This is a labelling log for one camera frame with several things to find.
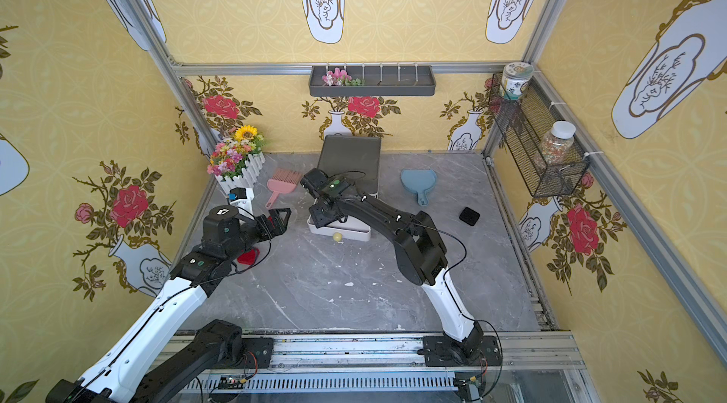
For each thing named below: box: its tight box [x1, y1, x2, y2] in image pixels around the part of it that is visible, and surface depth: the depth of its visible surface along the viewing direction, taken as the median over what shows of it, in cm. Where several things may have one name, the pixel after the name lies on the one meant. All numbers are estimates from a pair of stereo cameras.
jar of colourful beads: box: [539, 121, 577, 166], surface depth 67 cm
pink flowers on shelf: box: [321, 67, 361, 88], surface depth 89 cm
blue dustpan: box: [400, 168, 438, 207], surface depth 116 cm
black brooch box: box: [459, 206, 481, 227], surface depth 102 cm
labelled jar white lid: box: [500, 61, 534, 102], surface depth 87 cm
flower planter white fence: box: [206, 124, 266, 195], surface depth 102 cm
